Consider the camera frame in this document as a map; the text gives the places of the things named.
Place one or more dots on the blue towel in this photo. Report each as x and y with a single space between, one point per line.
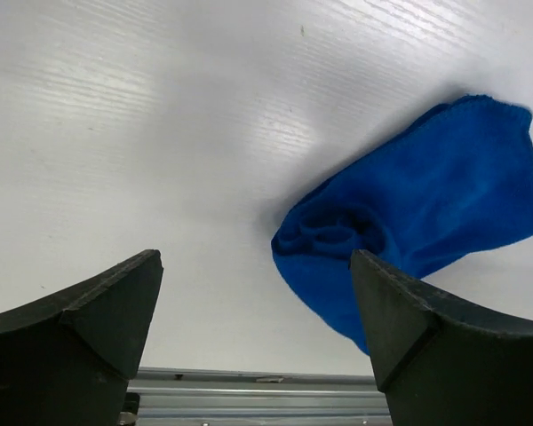
458 180

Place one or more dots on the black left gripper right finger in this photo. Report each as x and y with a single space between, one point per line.
438 358

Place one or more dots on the aluminium rail frame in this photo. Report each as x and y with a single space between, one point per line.
199 397

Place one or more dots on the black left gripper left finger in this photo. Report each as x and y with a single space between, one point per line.
67 358

